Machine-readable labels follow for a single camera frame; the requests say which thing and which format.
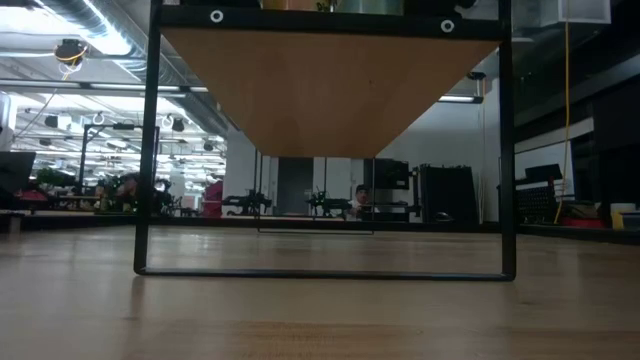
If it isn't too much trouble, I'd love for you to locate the black background cabinet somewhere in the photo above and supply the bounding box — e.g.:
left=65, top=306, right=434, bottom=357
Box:
left=418, top=163, right=479, bottom=225

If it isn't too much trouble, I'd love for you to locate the dark grey door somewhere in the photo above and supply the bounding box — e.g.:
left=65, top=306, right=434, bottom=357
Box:
left=277, top=157, right=315, bottom=217

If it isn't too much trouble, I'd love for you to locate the black background monitor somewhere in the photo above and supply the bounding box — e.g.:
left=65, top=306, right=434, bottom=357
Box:
left=374, top=158, right=412, bottom=191

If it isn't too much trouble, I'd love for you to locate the black ceiling cable reel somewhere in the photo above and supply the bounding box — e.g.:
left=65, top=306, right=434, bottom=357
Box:
left=53, top=38, right=90, bottom=66

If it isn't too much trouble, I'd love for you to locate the red box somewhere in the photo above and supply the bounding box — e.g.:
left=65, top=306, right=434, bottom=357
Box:
left=559, top=215, right=606, bottom=230

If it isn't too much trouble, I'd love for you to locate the ceiling light bar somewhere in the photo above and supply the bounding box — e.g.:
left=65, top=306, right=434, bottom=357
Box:
left=439, top=93, right=485, bottom=105

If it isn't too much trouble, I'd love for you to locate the red background object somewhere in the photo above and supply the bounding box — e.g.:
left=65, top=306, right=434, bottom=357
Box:
left=202, top=180, right=225, bottom=219

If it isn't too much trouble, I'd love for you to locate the black gantry frame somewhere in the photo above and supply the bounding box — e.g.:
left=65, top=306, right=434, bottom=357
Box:
left=78, top=123, right=161, bottom=194

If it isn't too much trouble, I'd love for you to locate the black pegboard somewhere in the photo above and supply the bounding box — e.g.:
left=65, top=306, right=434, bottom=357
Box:
left=514, top=185, right=557, bottom=225

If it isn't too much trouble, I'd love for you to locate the person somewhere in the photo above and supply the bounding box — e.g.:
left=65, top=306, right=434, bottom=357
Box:
left=348, top=183, right=374, bottom=220

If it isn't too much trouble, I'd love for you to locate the wooden shelf with black frame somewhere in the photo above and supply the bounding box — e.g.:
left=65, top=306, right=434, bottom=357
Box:
left=132, top=0, right=517, bottom=282

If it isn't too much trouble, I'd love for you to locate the black screen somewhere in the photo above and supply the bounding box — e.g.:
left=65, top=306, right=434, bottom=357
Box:
left=0, top=151, right=37, bottom=194

